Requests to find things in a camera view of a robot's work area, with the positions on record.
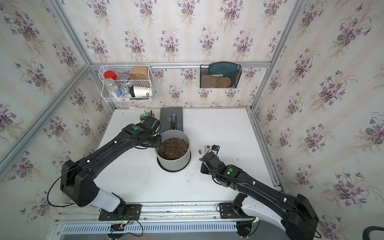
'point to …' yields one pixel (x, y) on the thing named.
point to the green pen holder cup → (146, 114)
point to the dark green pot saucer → (174, 170)
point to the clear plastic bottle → (113, 87)
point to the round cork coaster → (223, 82)
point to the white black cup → (140, 91)
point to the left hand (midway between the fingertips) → (161, 144)
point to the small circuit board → (117, 227)
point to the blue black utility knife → (173, 122)
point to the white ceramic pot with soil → (174, 152)
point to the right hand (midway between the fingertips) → (203, 164)
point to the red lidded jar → (110, 74)
